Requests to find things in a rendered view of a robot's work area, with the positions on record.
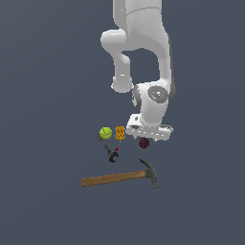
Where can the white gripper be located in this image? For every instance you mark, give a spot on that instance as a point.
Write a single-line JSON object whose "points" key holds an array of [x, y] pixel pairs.
{"points": [[148, 129]]}

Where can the dark red round object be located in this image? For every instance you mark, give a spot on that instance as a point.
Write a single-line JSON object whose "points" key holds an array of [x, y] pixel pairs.
{"points": [[144, 142]]}

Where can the orange patterned box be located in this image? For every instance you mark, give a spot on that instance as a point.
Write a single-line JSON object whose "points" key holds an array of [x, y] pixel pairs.
{"points": [[120, 133]]}

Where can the green tennis ball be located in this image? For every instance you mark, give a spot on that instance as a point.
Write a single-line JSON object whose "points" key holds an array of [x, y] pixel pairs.
{"points": [[105, 132]]}

